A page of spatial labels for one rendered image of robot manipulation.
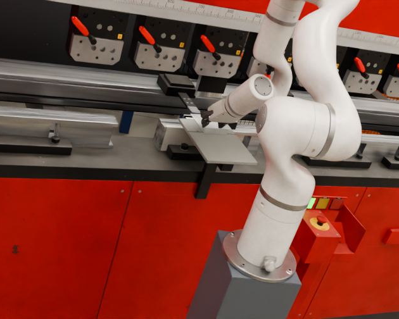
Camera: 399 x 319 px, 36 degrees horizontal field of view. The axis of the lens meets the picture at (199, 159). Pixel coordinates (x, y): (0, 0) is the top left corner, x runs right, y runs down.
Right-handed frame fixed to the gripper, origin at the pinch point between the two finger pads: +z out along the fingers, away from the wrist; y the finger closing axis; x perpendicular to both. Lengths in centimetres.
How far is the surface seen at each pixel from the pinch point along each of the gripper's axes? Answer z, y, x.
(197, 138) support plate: -3.1, 8.0, 7.3
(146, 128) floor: 194, -57, -69
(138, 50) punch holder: -13.6, 30.7, -15.8
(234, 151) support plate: -7.5, -2.5, 12.4
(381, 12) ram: -32, -52, -32
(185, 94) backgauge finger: 16.9, 1.0, -16.7
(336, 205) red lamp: 6, -51, 27
